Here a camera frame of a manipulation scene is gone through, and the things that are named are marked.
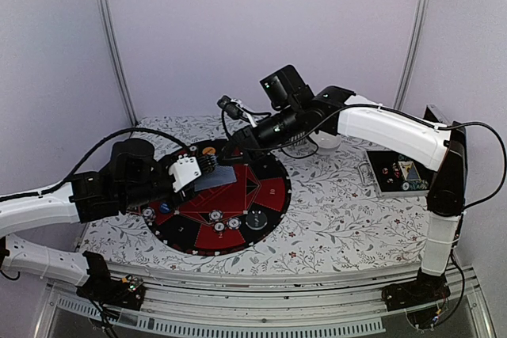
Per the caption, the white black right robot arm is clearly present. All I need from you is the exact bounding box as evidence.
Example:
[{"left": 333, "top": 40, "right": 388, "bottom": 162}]
[{"left": 219, "top": 65, "right": 470, "bottom": 310}]

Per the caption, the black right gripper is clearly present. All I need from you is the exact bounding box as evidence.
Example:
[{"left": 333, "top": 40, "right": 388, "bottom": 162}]
[{"left": 216, "top": 103, "right": 304, "bottom": 165}]

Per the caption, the aluminium frame post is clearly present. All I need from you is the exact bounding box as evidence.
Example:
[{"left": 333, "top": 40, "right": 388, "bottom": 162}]
[
  {"left": 97, "top": 0, "right": 139, "bottom": 126},
  {"left": 394, "top": 0, "right": 429, "bottom": 110}
]

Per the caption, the round red black poker mat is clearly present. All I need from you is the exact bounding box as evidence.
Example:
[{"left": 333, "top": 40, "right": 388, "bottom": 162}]
[{"left": 138, "top": 154, "right": 292, "bottom": 256}]

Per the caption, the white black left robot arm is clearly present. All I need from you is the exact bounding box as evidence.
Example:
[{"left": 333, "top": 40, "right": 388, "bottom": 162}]
[{"left": 1, "top": 138, "right": 217, "bottom": 306}]

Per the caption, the boxed playing card deck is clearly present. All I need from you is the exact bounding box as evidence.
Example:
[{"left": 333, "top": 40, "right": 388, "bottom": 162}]
[{"left": 398, "top": 161, "right": 421, "bottom": 181}]

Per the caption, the aluminium front rail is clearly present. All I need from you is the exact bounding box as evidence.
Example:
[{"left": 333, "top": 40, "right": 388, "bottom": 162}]
[{"left": 33, "top": 262, "right": 494, "bottom": 338}]

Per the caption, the right aluminium frame post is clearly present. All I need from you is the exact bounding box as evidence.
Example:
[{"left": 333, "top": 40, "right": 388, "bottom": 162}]
[{"left": 394, "top": 0, "right": 429, "bottom": 110}]

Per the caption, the white ceramic bowl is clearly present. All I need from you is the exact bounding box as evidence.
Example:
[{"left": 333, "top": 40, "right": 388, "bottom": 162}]
[{"left": 310, "top": 131, "right": 341, "bottom": 150}]

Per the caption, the blue small blind button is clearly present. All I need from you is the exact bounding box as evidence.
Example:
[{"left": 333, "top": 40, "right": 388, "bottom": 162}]
[{"left": 159, "top": 203, "right": 173, "bottom": 215}]

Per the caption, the blue playing card deck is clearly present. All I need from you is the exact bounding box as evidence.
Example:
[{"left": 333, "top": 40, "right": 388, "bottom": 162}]
[{"left": 193, "top": 165, "right": 236, "bottom": 192}]

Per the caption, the left aluminium frame post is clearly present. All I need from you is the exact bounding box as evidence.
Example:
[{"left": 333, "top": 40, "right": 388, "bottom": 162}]
[{"left": 97, "top": 0, "right": 139, "bottom": 126}]

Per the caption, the aluminium poker chip case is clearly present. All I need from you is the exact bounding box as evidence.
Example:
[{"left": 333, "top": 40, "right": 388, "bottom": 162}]
[{"left": 356, "top": 103, "right": 463, "bottom": 199}]

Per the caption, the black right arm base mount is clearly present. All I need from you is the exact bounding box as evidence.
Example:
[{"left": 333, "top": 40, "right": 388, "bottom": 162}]
[{"left": 381, "top": 269, "right": 466, "bottom": 331}]

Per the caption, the striped grey ceramic mug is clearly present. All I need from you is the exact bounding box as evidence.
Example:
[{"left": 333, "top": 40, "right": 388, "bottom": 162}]
[{"left": 284, "top": 135, "right": 307, "bottom": 147}]

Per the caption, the orange big blind button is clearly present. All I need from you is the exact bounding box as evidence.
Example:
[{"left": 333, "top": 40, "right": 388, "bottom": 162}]
[{"left": 202, "top": 146, "right": 216, "bottom": 155}]

